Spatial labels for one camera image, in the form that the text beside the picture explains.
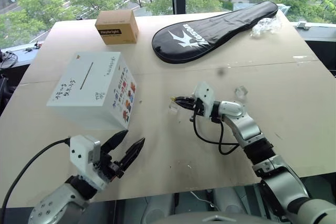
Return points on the clear plastic coin case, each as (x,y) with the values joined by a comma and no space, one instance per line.
(241,93)
(173,108)

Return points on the small black clips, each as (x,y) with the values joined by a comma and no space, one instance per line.
(35,45)

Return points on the crumpled clear plastic wrap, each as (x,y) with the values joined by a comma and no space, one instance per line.
(265,27)

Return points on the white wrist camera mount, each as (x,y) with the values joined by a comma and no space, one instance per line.
(81,153)
(206,93)

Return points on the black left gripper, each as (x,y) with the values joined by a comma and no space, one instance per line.
(107,165)

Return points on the grey metal window bracket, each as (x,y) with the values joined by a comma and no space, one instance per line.
(304,24)

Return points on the black racket cover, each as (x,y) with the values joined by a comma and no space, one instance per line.
(199,35)

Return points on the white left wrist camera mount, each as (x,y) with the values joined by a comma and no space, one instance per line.
(81,153)

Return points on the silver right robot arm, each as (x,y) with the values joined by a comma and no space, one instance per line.
(246,127)

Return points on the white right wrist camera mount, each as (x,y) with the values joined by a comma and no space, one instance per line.
(206,93)

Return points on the grey rounded shape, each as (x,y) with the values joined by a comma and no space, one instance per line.
(157,207)
(228,200)

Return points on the brown cardboard box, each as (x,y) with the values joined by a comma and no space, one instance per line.
(116,28)

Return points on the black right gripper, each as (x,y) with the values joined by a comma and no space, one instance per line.
(199,107)

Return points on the white box with slot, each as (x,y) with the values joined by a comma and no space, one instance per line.
(89,82)

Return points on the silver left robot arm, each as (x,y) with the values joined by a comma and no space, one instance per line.
(53,204)

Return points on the grey robot torso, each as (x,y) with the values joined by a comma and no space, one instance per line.
(218,219)

